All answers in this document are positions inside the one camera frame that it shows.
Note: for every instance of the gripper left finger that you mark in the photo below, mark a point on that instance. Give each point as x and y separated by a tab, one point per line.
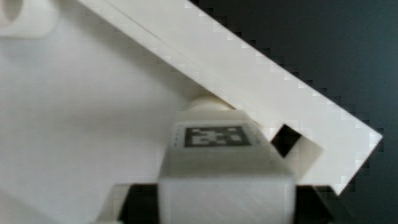
131	206

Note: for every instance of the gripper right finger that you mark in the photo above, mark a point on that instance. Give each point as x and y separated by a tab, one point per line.
319	206

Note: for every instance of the white leg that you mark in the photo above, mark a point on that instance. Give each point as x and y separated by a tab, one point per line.
227	184

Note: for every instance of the white square table top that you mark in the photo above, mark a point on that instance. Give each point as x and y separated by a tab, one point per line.
108	61

